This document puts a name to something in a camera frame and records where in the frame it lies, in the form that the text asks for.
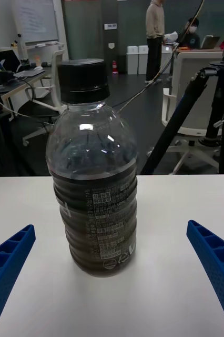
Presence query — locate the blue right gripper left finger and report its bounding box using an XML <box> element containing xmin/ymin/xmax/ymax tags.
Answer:
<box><xmin>0</xmin><ymin>224</ymin><xmax>36</xmax><ymax>337</ymax></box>

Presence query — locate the seated person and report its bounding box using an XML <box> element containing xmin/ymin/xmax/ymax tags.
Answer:
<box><xmin>179</xmin><ymin>17</ymin><xmax>201</xmax><ymax>50</ymax></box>

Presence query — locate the grey laptop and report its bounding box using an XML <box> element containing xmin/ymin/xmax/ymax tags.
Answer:
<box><xmin>201</xmin><ymin>35</ymin><xmax>220</xmax><ymax>49</ymax></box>

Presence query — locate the whiteboard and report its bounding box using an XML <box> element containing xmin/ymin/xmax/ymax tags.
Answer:
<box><xmin>12</xmin><ymin>0</ymin><xmax>59</xmax><ymax>44</ymax></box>

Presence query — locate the standing person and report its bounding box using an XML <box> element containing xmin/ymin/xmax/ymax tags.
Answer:
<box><xmin>145</xmin><ymin>0</ymin><xmax>166</xmax><ymax>84</ymax></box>

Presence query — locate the white waste bin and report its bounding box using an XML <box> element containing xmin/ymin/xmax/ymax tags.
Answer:
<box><xmin>138</xmin><ymin>45</ymin><xmax>149</xmax><ymax>75</ymax></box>
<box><xmin>127</xmin><ymin>46</ymin><xmax>139</xmax><ymax>75</ymax></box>
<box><xmin>161</xmin><ymin>45</ymin><xmax>172</xmax><ymax>74</ymax></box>

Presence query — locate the dark plastic bottle black cap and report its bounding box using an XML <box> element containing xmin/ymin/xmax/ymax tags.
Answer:
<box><xmin>45</xmin><ymin>59</ymin><xmax>138</xmax><ymax>277</ymax></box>

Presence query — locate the beige cord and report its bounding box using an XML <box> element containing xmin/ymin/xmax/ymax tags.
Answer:
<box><xmin>0</xmin><ymin>0</ymin><xmax>205</xmax><ymax>124</ymax></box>

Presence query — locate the white office chair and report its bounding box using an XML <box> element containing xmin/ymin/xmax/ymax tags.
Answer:
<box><xmin>22</xmin><ymin>48</ymin><xmax>67</xmax><ymax>147</ymax></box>
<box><xmin>161</xmin><ymin>51</ymin><xmax>224</xmax><ymax>175</ymax></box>

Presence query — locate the open black laptop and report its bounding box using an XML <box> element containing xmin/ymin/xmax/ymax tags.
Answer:
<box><xmin>0</xmin><ymin>49</ymin><xmax>22</xmax><ymax>72</ymax></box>

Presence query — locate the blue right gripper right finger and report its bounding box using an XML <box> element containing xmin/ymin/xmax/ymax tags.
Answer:
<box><xmin>186</xmin><ymin>220</ymin><xmax>224</xmax><ymax>337</ymax></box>

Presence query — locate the wooden desk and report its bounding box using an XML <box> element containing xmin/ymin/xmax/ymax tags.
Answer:
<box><xmin>0</xmin><ymin>67</ymin><xmax>52</xmax><ymax>122</ymax></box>

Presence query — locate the black tripod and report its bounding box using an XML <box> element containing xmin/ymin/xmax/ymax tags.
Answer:
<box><xmin>140</xmin><ymin>46</ymin><xmax>224</xmax><ymax>175</ymax></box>

